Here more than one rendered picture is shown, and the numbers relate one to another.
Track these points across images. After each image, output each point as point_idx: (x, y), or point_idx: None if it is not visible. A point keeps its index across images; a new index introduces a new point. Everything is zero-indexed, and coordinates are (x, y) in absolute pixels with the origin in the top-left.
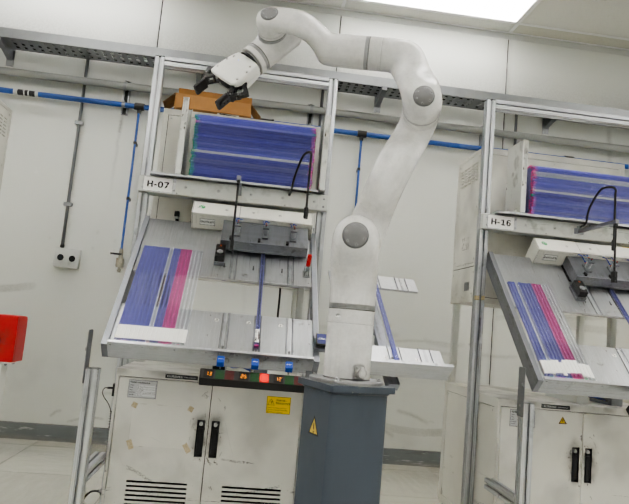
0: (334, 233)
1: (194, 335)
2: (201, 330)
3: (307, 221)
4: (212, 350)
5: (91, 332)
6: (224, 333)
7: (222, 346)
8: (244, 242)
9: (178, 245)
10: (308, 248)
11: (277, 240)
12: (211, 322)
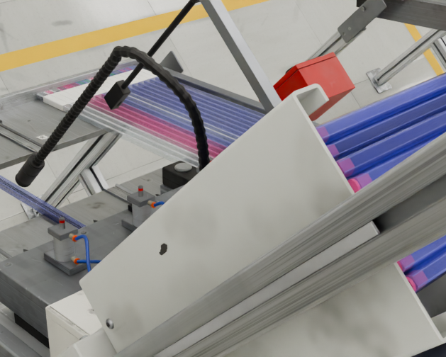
0: None
1: (47, 113)
2: (46, 120)
3: (76, 305)
4: None
5: (174, 62)
6: (5, 132)
7: None
8: (162, 195)
9: None
10: (29, 344)
11: (98, 236)
12: (45, 132)
